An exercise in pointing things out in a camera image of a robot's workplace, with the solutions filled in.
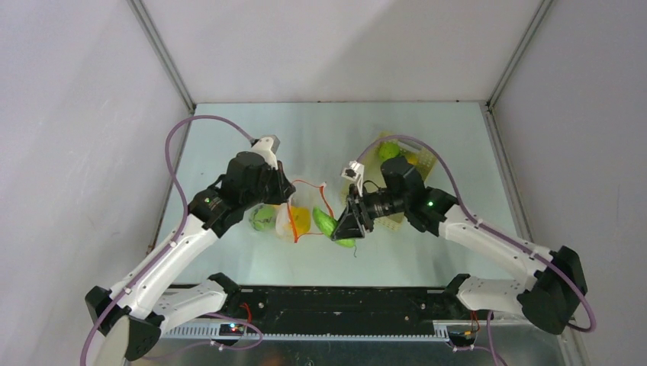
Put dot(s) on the cream plastic basket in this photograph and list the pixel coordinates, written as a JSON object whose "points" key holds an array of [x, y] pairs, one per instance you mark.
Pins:
{"points": [[427, 209]]}

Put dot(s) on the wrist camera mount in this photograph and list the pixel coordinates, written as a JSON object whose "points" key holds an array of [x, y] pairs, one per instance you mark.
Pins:
{"points": [[267, 146], [355, 173]]}

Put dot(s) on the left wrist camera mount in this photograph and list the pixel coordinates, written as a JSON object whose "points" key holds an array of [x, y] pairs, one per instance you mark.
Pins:
{"points": [[267, 146]]}

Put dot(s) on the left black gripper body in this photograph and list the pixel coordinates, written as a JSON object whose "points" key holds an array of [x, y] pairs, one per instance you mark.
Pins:
{"points": [[271, 190]]}

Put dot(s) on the green watermelon toy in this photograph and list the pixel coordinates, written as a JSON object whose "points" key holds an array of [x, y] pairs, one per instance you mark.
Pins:
{"points": [[263, 218]]}

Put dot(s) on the green bitter gourd toy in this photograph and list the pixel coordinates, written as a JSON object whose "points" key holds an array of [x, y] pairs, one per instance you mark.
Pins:
{"points": [[326, 225]]}

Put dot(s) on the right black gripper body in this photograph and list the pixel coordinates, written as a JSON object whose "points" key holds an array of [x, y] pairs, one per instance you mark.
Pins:
{"points": [[357, 210]]}

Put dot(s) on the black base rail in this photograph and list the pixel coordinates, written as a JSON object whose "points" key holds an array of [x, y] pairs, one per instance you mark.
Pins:
{"points": [[345, 311]]}

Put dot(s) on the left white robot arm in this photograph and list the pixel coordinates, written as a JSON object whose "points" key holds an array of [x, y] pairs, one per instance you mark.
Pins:
{"points": [[134, 313]]}

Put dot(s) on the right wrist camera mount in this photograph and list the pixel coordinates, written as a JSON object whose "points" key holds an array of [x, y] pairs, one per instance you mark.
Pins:
{"points": [[355, 173]]}

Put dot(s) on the clear zip top bag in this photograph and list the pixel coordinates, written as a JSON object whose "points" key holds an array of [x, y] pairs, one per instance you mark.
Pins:
{"points": [[307, 194]]}

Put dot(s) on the yellow mango toy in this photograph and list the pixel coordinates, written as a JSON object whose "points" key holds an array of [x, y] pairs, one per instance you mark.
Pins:
{"points": [[412, 159]]}

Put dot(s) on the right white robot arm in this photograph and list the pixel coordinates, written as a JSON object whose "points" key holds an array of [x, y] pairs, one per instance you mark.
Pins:
{"points": [[545, 286]]}

